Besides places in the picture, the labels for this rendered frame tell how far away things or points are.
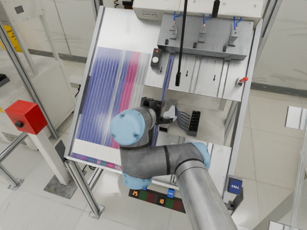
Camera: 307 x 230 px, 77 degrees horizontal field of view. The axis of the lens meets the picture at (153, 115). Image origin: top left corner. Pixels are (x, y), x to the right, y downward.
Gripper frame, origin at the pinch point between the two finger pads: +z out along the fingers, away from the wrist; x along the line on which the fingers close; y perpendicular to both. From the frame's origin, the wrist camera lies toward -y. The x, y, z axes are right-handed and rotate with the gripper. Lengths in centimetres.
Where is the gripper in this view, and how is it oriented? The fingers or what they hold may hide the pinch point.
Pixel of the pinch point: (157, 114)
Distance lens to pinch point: 76.1
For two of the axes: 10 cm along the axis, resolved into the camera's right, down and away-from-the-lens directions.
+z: 2.4, -1.5, 9.6
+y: 1.6, -9.7, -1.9
